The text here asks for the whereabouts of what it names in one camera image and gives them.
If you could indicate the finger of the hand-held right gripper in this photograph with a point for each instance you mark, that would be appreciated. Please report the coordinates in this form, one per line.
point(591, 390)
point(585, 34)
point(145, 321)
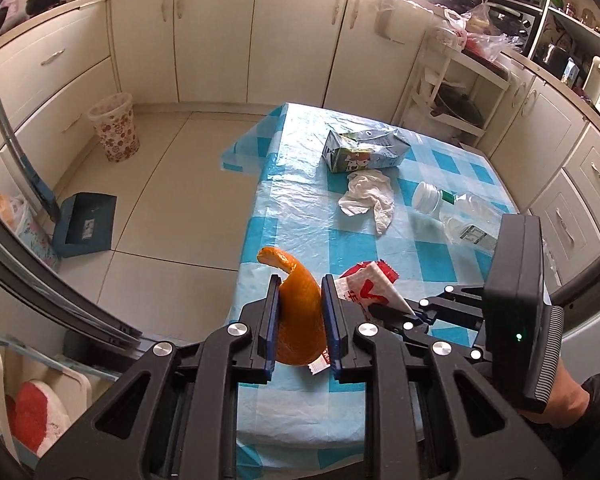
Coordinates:
point(410, 327)
point(455, 307)

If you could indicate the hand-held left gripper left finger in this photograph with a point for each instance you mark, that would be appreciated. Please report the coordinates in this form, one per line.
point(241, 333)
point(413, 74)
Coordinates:
point(272, 330)

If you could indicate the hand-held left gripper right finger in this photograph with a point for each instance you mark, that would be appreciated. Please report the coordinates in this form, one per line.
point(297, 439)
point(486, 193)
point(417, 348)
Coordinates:
point(330, 325)

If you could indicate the orange peel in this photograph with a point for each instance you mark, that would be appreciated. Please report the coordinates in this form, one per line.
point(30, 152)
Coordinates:
point(300, 310)

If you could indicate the red white snack wrapper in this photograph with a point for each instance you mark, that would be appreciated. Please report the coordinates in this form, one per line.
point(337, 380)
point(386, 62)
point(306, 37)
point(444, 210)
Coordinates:
point(375, 285)

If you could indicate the person's right hand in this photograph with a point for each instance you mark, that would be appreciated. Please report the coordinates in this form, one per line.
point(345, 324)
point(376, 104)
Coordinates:
point(565, 400)

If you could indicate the clear plastic bottle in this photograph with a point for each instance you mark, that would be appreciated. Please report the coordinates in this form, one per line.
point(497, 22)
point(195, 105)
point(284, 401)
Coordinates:
point(472, 220)

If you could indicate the table with blue checked cloth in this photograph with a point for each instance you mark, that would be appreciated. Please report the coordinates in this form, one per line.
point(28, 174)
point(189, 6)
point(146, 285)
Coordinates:
point(305, 220)

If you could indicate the white ribbed plastic jar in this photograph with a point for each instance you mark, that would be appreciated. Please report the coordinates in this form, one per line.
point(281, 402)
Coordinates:
point(427, 199)

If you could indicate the crumpled white tissue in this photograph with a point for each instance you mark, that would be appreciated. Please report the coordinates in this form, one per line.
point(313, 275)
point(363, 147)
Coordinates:
point(367, 190)

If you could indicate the grey milk carton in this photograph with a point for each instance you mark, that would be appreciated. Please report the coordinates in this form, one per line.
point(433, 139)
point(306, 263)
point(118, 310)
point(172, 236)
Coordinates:
point(365, 152)

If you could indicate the cream blue shoe rack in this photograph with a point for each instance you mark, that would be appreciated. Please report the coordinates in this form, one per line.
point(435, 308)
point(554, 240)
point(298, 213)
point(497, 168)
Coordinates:
point(80, 390)

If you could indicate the black frying pan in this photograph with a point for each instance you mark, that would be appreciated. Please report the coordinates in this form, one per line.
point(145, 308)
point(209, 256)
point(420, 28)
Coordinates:
point(460, 105)

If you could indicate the blue dustpan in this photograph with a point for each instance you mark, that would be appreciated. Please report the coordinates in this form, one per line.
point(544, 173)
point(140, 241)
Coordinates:
point(85, 225)

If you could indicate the white shelf trolley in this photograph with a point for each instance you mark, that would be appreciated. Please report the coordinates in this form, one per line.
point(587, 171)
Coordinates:
point(475, 67)

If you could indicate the black kettle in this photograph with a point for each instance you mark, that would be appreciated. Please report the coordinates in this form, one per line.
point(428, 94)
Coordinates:
point(554, 60)

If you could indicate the floral waste basket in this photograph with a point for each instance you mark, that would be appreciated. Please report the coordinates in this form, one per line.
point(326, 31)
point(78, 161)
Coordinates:
point(115, 130)

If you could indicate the red white slipper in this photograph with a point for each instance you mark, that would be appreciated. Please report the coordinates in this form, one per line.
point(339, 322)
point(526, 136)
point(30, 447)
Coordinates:
point(30, 410)

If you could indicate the floral cloth bag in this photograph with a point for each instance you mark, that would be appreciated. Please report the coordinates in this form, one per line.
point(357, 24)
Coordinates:
point(30, 240)

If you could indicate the clear red plastic bag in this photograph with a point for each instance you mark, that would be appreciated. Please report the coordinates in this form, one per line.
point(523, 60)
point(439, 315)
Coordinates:
point(495, 35)

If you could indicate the white red plastic bag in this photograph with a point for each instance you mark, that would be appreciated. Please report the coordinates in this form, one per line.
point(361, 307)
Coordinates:
point(455, 27)

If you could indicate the black toaster oven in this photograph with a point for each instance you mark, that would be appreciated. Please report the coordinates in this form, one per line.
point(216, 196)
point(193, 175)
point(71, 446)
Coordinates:
point(517, 20)

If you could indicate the white hanging tote bag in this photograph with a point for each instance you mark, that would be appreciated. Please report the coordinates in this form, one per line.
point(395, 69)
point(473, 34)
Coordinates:
point(392, 25)

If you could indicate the white base cabinets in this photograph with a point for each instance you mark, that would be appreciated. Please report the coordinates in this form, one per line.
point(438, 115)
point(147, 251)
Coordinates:
point(215, 35)

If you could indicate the grey metal door frame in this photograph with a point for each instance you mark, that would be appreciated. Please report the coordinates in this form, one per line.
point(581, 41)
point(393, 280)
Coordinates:
point(80, 312)

